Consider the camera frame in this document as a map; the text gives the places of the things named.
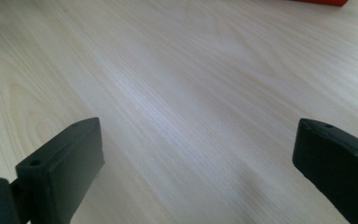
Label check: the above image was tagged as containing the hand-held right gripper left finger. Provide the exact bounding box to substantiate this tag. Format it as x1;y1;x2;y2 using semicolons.
15;117;105;224

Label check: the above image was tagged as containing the red object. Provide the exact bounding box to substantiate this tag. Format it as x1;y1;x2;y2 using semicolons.
295;0;349;7

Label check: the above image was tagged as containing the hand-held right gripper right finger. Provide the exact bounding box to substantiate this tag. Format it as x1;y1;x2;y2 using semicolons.
292;118;358;224

